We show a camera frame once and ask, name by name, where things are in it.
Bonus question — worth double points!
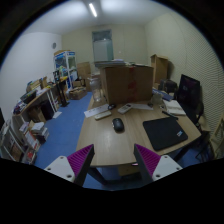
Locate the black monitor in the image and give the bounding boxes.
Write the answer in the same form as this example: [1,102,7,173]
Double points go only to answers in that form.
[176,74,200,108]

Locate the wooden table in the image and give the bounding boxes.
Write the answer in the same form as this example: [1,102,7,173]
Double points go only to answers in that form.
[76,95,202,167]

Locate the cardboard box on floor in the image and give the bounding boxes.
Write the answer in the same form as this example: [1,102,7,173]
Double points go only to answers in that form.
[69,87,87,100]

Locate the black pen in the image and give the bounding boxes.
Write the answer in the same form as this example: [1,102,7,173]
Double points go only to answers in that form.
[162,110,178,120]

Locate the claw machine cabinet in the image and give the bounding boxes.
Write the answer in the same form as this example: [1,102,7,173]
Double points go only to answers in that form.
[54,50,78,89]

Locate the wooden side desk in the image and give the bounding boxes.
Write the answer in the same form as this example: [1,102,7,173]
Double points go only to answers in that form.
[13,78,68,124]

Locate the transparent plastic container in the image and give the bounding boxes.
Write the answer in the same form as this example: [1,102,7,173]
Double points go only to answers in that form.
[90,78,102,102]

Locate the white remote control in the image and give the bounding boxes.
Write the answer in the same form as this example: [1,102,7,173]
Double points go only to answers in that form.
[94,111,112,121]

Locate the black computer mouse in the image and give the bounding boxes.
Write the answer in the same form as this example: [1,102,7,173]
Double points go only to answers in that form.
[112,118,124,132]

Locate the open white notebook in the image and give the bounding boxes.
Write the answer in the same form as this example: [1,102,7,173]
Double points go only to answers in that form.
[164,100,185,115]

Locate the tall cardboard box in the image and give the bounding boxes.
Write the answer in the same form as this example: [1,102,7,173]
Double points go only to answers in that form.
[151,54,168,83]

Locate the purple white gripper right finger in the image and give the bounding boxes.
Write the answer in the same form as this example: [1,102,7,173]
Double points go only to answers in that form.
[134,144,182,184]

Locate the white bookshelf with books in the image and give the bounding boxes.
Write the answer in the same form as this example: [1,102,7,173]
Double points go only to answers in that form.
[0,121,49,165]

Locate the ceiling fluorescent light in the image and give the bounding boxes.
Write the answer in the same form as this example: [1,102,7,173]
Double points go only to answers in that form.
[89,3,98,18]

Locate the black mouse pad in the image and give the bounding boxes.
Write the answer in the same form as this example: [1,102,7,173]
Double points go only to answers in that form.
[143,117,188,151]

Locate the grey door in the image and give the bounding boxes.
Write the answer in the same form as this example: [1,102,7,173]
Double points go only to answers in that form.
[92,30,114,61]

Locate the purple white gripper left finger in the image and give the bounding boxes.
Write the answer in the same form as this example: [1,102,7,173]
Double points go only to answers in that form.
[45,144,95,186]

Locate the large cardboard box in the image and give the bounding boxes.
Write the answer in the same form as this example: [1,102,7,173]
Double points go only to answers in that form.
[100,66,153,104]

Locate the white air conditioner remote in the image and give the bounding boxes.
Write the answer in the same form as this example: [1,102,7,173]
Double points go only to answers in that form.
[118,104,132,114]

